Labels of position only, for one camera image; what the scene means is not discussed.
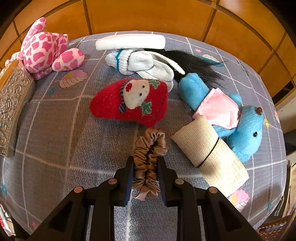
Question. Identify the woven colourful basket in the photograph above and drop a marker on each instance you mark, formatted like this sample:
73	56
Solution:
276	230

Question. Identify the beige elastic bandage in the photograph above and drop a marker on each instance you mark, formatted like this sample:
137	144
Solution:
216	162

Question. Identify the red knitted Santa sock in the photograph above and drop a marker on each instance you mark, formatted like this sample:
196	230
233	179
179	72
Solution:
144	101

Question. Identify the ornate silver gold box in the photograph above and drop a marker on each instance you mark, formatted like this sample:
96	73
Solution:
17	88

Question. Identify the grey patterned bed sheet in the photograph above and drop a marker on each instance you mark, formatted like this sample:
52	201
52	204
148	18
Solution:
61	145

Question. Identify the pink white spotted plush toy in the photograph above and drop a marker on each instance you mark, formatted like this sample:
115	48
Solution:
43	52

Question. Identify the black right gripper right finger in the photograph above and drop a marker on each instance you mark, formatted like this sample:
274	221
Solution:
202	213

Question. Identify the brown satin scrunchie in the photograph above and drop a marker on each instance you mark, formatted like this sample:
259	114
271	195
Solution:
148	147

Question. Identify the white rectangular sponge pad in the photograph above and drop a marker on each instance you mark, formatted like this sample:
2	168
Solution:
131	41

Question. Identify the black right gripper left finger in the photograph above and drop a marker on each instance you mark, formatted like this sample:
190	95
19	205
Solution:
88	212

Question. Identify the white knitted socks blue stripe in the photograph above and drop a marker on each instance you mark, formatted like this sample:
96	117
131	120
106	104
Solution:
147	64

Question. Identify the blue plush teddy pink shirt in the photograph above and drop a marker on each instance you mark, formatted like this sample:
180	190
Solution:
239	125

